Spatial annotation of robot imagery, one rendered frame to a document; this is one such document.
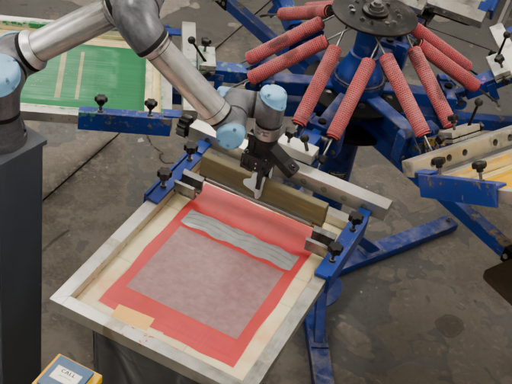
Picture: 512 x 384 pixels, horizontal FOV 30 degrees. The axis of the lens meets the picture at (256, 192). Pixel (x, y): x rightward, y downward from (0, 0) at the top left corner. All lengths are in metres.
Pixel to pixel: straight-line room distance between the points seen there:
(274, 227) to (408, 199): 1.89
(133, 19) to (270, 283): 0.83
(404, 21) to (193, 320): 1.33
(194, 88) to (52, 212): 1.93
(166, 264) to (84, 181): 1.79
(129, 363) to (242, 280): 0.38
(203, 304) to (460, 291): 1.91
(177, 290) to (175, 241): 0.20
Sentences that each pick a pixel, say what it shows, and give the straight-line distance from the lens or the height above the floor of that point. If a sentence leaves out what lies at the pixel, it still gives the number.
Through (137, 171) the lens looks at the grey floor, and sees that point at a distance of 4.52.
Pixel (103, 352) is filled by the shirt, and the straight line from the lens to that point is 2.71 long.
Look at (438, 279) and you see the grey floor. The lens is 4.31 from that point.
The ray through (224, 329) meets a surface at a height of 0.96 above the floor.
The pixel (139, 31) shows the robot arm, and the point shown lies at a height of 1.62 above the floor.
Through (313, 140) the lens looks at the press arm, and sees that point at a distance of 3.09.
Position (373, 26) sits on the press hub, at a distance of 3.24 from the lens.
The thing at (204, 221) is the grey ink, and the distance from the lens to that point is 2.83.
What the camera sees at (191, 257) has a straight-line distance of 2.72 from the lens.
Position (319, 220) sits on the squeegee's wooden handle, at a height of 1.05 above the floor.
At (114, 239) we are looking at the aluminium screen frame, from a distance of 2.70.
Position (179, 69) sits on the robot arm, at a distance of 2.43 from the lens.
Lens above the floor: 2.83
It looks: 39 degrees down
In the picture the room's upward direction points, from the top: 11 degrees clockwise
